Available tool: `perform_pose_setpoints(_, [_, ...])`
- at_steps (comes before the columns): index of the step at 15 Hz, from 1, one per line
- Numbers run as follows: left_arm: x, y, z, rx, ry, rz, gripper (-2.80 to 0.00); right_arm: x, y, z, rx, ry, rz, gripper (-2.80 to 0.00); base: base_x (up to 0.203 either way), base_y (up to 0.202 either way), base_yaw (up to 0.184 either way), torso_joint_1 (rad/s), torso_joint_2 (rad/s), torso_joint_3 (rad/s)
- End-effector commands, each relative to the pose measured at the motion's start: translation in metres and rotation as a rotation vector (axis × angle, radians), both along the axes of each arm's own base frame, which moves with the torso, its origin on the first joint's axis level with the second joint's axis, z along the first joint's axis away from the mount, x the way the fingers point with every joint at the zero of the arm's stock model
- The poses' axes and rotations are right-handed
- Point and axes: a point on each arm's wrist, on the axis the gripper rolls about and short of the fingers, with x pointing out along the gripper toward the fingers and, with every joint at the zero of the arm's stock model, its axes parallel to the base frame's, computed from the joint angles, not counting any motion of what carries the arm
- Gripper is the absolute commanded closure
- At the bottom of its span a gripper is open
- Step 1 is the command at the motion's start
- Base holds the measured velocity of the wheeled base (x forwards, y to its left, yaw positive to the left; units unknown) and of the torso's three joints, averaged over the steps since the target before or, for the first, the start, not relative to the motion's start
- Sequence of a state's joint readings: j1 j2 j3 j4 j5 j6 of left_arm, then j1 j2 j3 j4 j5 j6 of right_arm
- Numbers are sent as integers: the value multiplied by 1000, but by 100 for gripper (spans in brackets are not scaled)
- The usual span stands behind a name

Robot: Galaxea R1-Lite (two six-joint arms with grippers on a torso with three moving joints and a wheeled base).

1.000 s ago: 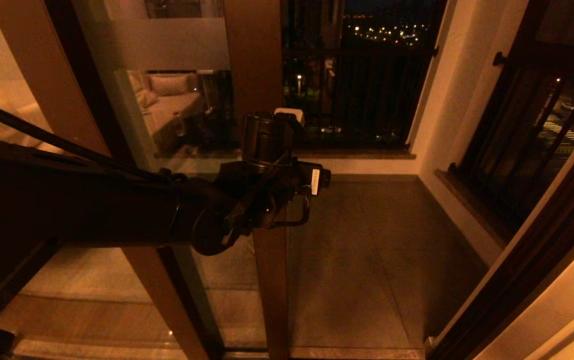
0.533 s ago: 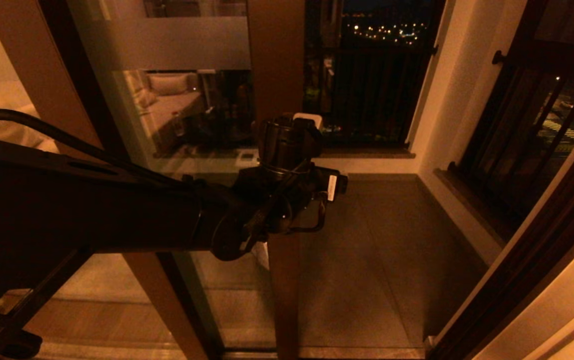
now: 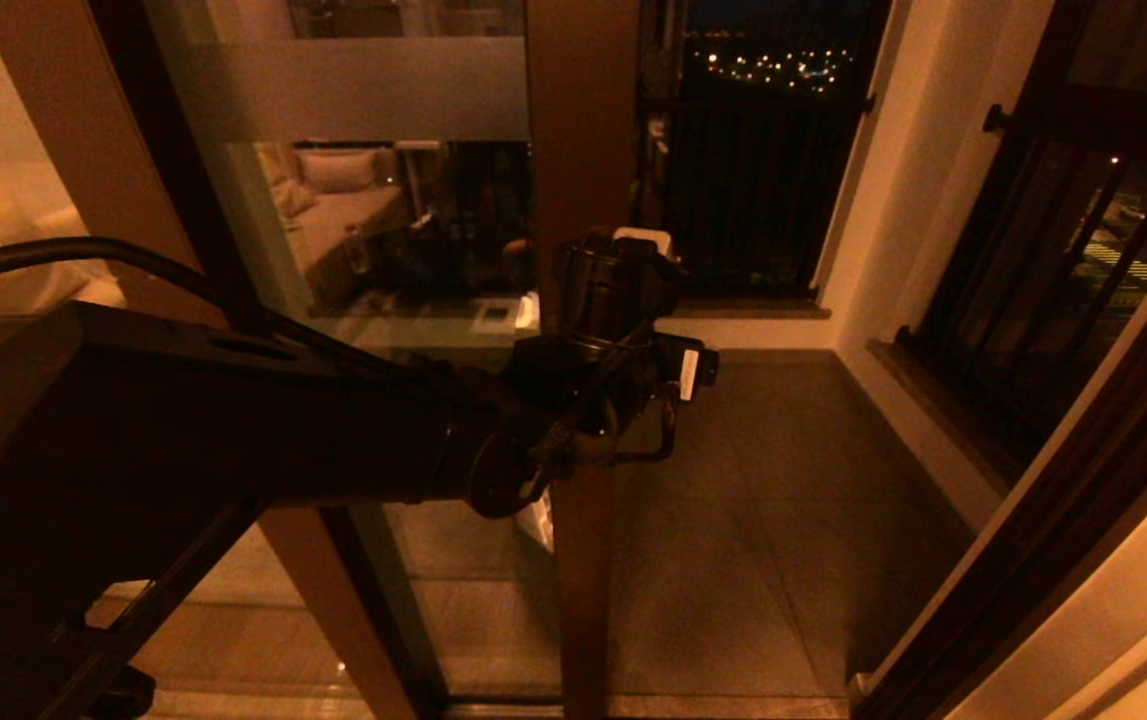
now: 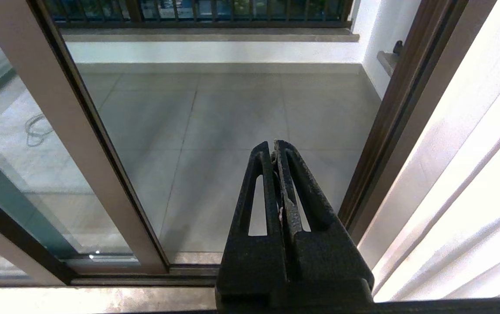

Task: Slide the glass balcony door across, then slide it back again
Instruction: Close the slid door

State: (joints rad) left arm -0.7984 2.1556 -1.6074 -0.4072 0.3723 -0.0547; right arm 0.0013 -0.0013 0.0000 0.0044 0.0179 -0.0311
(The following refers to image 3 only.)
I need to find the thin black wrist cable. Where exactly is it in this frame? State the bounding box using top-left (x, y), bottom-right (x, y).
top-left (613, 380), bottom-right (682, 464)

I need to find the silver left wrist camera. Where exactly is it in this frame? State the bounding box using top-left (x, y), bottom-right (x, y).
top-left (613, 227), bottom-right (674, 259)

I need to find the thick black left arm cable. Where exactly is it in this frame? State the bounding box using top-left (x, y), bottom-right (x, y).
top-left (0, 237), bottom-right (414, 381)

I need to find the black window guard railing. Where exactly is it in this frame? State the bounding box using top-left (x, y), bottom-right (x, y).
top-left (898, 0), bottom-right (1147, 481)
top-left (638, 0), bottom-right (884, 299)

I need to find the dark brown door jamb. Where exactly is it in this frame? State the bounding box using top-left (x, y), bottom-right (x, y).
top-left (848, 190), bottom-right (1147, 720)

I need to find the brown framed fixed glass panel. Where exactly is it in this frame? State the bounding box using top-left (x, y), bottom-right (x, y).
top-left (0, 0), bottom-right (449, 720)

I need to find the brown framed sliding glass door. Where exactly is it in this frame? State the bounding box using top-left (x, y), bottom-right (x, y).
top-left (138, 0), bottom-right (644, 720)

